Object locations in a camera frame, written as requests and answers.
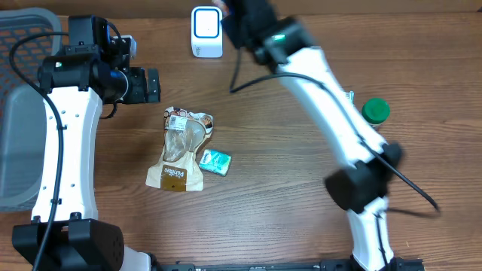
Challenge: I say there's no green lid white jar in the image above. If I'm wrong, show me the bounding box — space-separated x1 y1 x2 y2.
361 98 391 129

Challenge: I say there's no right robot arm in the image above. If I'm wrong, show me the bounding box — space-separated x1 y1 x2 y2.
219 1 401 270

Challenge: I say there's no grey plastic shopping basket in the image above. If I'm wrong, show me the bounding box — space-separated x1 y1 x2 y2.
1 8 62 212

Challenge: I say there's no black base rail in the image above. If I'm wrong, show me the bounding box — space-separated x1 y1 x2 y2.
153 257 425 271

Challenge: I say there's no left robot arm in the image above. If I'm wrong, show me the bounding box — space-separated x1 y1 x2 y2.
12 15 161 270

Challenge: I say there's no clear brown bread bag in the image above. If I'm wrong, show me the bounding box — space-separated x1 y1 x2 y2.
145 106 214 192

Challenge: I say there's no teal white snack packet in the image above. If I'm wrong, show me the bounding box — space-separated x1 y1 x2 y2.
346 90 355 103

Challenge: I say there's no small teal white packet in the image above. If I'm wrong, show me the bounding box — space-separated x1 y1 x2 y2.
199 149 232 176

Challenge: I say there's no white barcode scanner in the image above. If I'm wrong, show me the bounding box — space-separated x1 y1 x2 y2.
191 6 223 58

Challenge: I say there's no orange snack packet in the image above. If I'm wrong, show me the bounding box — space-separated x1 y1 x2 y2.
212 0 230 17

